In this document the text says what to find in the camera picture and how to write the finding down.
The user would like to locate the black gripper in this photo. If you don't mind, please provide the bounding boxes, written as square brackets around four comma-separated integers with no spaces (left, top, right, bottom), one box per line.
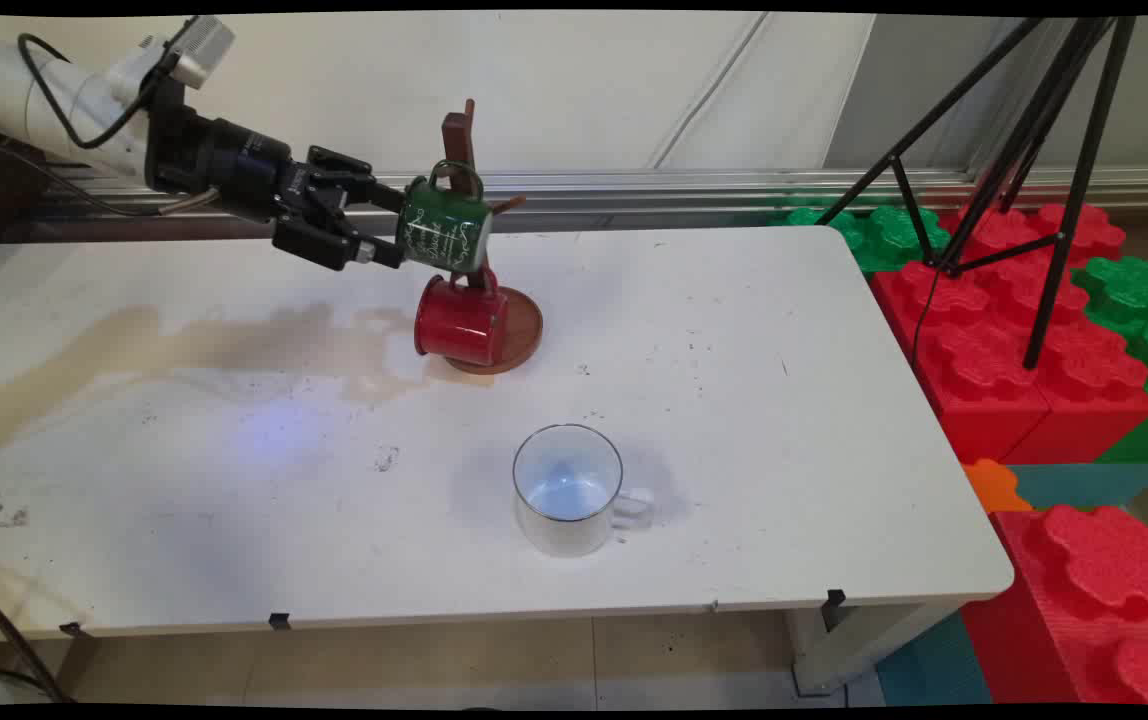
[189,116,407,274]

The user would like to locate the green enamel mug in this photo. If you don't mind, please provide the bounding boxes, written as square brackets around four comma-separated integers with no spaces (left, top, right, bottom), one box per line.
[396,160,495,277]

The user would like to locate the red enamel mug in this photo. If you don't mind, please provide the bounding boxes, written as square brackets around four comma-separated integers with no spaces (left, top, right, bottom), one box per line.
[413,268,511,369]

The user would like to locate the wooden mug tree stand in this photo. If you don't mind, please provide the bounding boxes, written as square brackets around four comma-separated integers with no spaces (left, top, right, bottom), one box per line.
[434,98,544,378]

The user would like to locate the white enamel mug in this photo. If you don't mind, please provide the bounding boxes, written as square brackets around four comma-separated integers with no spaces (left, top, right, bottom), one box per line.
[511,423,656,559]

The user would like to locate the green foam block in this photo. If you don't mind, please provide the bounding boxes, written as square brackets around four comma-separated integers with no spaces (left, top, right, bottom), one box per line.
[769,204,951,274]
[1072,255,1148,464]

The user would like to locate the large red foam block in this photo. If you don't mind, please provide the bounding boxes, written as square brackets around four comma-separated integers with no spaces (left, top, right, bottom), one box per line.
[868,198,1148,467]

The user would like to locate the white table leg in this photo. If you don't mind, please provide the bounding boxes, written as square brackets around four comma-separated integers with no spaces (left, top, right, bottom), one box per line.
[784,600,967,698]

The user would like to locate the orange foam piece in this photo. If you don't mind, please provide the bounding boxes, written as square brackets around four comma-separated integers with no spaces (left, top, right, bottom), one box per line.
[961,458,1034,515]

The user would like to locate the black tripod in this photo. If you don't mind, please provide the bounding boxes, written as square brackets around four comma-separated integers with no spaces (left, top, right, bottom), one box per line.
[814,15,1141,372]

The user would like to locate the teal foam mat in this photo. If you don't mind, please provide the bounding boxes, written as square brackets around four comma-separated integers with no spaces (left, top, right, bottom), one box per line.
[1008,461,1148,512]
[873,608,995,707]

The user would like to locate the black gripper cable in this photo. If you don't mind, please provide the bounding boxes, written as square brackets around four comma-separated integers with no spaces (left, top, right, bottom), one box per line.
[0,138,222,219]

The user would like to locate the black camera cable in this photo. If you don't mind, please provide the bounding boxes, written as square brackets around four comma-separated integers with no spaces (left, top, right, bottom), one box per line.
[16,32,181,152]

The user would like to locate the aluminium wall rail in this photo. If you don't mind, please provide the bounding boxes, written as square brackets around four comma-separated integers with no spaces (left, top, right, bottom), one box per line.
[34,166,1148,241]

